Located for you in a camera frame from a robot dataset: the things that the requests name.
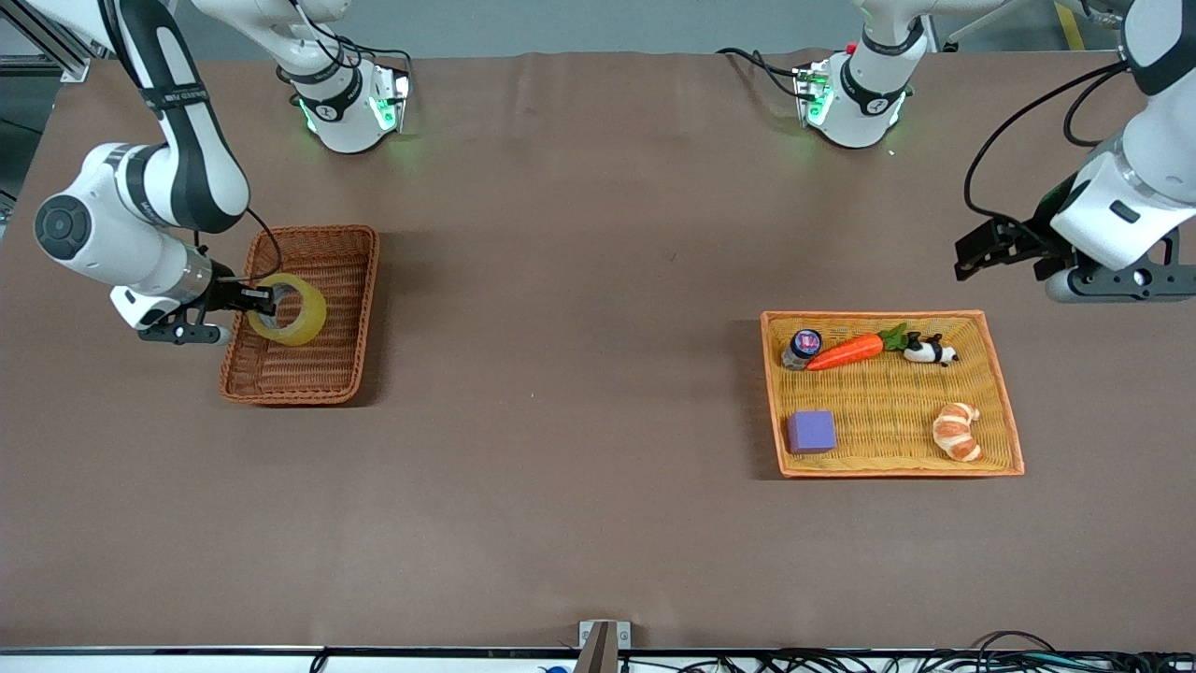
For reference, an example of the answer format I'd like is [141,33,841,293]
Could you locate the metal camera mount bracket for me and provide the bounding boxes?
[578,620,633,673]

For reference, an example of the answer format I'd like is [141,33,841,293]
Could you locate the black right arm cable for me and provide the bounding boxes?
[245,207,284,281]

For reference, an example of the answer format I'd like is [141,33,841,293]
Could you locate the clear yellowish tape roll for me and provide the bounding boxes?
[247,273,328,348]

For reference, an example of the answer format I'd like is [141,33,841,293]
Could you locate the black white panda toy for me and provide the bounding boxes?
[902,332,961,368]

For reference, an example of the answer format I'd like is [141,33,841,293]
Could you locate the aluminium frame post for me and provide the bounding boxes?
[0,14,92,82]

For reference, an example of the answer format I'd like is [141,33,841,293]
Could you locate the purple cube block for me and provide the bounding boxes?
[786,409,838,456]

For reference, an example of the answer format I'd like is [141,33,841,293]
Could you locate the brown wicker basket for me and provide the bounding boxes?
[219,224,381,408]

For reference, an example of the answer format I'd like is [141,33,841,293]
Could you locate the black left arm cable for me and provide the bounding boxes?
[1063,70,1128,149]
[963,61,1132,230]

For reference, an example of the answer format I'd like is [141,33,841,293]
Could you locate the black base cable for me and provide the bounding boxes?
[715,46,806,100]
[332,36,414,78]

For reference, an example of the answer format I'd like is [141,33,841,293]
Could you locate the black right base cable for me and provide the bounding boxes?
[332,36,414,78]

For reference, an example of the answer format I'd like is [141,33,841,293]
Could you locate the small jar blue lid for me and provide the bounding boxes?
[781,328,824,373]

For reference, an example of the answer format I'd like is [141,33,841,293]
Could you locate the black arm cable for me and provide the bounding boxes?
[963,61,1132,230]
[245,207,284,281]
[1063,70,1128,149]

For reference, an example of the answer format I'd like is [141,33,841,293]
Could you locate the grey metal strut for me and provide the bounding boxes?
[942,0,1024,52]

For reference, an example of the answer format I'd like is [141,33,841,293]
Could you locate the black left base cable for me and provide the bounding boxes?
[715,46,806,100]

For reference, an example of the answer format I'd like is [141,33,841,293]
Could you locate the orange toy carrot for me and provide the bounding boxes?
[805,323,909,373]

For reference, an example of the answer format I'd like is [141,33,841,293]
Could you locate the toy croissant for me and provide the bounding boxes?
[932,402,985,464]

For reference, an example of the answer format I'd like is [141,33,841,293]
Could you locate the tangled black floor cables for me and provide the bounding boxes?
[645,631,1196,673]

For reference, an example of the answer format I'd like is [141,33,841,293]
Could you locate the orange wicker tray basket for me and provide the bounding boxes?
[760,309,1026,480]

